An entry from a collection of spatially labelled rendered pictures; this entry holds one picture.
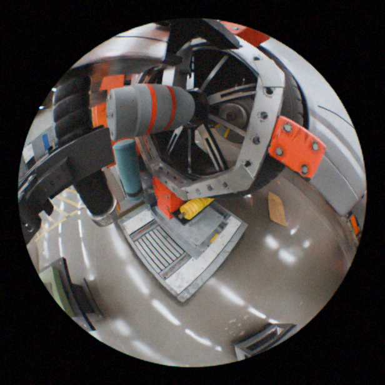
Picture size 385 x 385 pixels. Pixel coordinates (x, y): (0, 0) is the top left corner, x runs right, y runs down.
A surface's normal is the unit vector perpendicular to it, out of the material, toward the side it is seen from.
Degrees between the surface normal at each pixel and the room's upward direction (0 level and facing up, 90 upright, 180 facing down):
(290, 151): 90
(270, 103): 90
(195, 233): 0
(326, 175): 90
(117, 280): 0
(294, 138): 90
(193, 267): 0
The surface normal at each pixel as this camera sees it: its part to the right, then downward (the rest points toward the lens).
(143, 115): 0.69, 0.66
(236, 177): -0.68, 0.44
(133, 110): 0.73, 0.48
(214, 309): 0.12, -0.72
